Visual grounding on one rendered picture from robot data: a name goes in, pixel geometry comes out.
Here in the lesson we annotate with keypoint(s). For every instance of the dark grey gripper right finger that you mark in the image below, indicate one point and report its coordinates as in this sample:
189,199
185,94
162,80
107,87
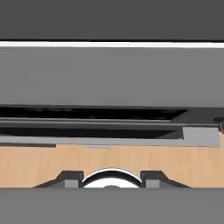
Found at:
153,176

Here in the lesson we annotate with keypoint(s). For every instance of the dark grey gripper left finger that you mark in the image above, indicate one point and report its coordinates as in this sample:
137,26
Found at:
70,177

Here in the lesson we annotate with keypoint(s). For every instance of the round white and black thing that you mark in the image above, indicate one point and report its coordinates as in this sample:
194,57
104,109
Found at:
110,175

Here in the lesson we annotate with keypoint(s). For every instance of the grey appliance with black window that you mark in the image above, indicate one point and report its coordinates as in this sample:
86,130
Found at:
110,78

